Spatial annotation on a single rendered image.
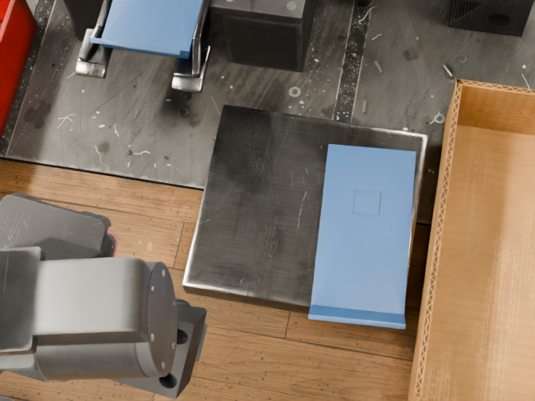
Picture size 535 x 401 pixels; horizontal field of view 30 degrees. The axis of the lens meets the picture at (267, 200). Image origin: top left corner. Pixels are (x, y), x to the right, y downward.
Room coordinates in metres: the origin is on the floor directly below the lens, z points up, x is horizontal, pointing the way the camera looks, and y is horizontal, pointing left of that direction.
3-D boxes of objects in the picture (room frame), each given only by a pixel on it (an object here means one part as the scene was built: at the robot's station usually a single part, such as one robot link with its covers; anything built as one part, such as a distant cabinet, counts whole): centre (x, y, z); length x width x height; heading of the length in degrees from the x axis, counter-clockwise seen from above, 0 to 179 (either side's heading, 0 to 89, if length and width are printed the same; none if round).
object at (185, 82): (0.42, 0.04, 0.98); 0.07 x 0.02 x 0.01; 163
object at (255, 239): (0.30, -0.03, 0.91); 0.17 x 0.16 x 0.02; 73
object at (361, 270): (0.27, -0.07, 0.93); 0.15 x 0.07 x 0.03; 167
